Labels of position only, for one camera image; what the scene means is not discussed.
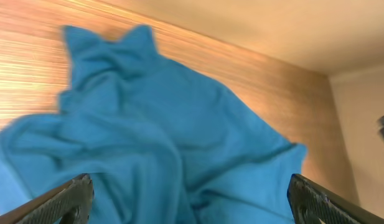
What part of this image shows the blue polo shirt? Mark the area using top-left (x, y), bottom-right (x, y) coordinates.
top-left (0, 26), bottom-right (306, 223)

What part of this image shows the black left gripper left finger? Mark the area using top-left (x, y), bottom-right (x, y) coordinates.
top-left (0, 174), bottom-right (94, 224)

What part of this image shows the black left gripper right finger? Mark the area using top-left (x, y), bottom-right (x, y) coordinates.
top-left (287, 174), bottom-right (384, 224)

